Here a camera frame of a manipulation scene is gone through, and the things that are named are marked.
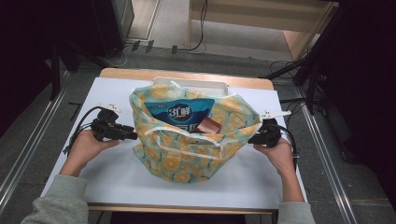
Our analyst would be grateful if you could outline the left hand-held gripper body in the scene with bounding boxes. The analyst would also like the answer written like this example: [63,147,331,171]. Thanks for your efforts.
[92,104,125,143]

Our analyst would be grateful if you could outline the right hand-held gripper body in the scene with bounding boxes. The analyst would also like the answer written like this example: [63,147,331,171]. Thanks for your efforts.
[257,110,292,148]

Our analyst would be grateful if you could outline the brown drink carton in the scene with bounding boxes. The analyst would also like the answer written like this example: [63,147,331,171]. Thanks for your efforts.
[195,116,222,134]

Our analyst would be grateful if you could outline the blue snack pouch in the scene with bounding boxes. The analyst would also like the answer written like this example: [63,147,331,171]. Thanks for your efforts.
[144,97,217,133]

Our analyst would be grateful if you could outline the green orange print fabric bag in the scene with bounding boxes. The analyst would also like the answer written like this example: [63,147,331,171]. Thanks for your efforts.
[129,79,262,185]

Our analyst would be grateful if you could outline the white plastic tray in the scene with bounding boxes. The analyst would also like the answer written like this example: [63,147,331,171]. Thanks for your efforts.
[151,77,231,99]

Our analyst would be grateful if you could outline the person's right hand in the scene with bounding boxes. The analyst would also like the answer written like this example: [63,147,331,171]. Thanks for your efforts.
[252,137,297,179]

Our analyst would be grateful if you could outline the person's left hand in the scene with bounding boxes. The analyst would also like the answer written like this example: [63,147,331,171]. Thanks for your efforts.
[68,129,120,171]

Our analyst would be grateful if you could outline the white table mat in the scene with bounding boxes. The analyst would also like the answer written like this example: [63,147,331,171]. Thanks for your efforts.
[40,77,309,210]

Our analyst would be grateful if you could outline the wooden table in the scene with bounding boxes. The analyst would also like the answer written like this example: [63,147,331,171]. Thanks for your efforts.
[46,67,309,216]

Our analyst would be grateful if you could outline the black metal stand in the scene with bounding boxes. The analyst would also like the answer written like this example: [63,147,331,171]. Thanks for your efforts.
[261,6,342,107]
[49,40,62,101]

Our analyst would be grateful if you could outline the dark cabinet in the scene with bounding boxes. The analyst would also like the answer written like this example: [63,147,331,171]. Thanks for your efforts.
[92,0,135,59]

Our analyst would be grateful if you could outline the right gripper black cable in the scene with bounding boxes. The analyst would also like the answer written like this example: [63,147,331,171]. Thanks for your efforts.
[275,123,300,171]

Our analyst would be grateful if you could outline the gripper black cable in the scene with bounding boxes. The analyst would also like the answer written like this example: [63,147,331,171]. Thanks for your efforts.
[275,123,300,171]
[64,105,106,156]

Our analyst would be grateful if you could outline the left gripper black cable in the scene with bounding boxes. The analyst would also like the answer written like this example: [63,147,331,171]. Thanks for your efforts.
[64,105,106,156]

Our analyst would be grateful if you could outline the metal floor rail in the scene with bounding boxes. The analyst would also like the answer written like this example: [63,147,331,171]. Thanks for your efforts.
[0,71,72,214]
[293,88,359,224]

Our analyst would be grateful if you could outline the white floor cable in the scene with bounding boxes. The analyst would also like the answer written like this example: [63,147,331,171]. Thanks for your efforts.
[106,43,129,68]

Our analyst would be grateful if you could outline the black floor cables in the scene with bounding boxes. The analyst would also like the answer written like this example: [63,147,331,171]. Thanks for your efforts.
[269,59,312,82]

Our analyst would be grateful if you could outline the light wooden desk frame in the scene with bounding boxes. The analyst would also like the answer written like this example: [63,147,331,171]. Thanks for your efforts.
[186,0,339,62]

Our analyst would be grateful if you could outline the black hanging cable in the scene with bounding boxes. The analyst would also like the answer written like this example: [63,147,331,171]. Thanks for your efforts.
[186,0,209,52]

